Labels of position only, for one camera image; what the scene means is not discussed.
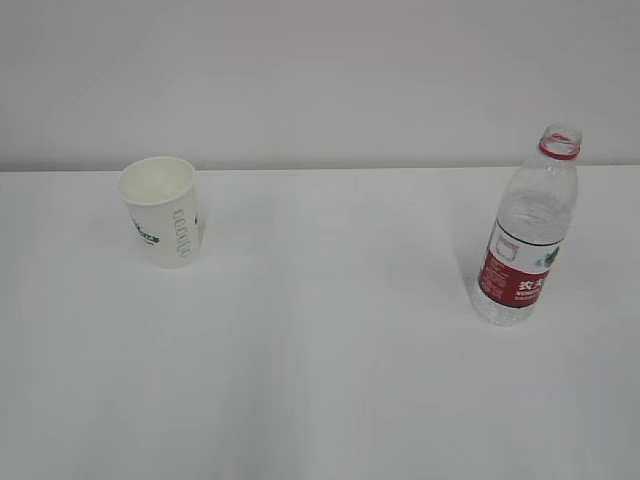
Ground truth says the clear Nongfu Spring water bottle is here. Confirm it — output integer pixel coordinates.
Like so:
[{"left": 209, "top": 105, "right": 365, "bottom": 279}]
[{"left": 471, "top": 124, "right": 582, "bottom": 326}]

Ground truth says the white paper cup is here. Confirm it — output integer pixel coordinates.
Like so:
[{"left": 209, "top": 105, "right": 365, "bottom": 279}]
[{"left": 117, "top": 157, "right": 200, "bottom": 269}]

